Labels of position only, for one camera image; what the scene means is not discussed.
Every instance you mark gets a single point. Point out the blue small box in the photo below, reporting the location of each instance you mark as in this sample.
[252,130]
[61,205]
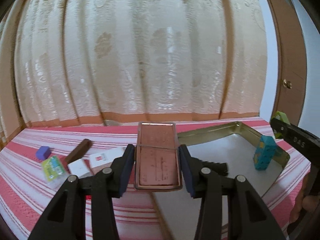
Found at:
[43,153]

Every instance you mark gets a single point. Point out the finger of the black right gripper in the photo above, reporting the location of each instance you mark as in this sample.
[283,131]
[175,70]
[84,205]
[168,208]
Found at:
[307,224]

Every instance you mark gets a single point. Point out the lime green small box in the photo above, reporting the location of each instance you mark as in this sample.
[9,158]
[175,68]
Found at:
[279,123]

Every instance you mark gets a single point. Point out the copper pink rectangular tin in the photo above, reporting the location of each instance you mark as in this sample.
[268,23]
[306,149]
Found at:
[157,158]

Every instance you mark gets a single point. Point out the dark brown long bar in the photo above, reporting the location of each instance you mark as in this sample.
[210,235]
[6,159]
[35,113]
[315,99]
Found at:
[79,151]

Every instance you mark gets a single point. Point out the white box red logo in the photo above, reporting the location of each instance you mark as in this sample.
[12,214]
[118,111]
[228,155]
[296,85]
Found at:
[105,157]

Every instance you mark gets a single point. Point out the red white striped bedspread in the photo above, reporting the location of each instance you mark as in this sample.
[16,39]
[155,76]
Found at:
[25,193]

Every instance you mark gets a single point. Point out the black ribbed heat sink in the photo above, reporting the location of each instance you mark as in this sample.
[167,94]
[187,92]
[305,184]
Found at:
[208,167]

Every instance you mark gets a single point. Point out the gold metal tin tray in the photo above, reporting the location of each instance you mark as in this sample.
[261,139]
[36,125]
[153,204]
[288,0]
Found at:
[233,143]

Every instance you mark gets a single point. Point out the brass door knob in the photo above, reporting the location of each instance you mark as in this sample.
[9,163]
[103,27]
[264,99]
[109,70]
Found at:
[287,84]

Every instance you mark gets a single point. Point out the teal patterned small box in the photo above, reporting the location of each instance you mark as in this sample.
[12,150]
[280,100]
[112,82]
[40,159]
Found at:
[264,152]

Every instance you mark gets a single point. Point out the white power adapter cube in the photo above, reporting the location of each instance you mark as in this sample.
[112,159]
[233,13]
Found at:
[79,168]

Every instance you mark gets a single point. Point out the green labelled clear plastic box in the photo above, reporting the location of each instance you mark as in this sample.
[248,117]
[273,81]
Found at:
[53,170]

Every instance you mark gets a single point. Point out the cream floral curtain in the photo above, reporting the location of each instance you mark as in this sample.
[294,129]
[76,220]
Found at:
[81,62]

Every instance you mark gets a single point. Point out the person's hand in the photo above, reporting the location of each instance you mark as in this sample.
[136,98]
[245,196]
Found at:
[303,201]

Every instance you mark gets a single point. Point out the brown wooden door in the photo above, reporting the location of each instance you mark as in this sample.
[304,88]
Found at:
[292,61]

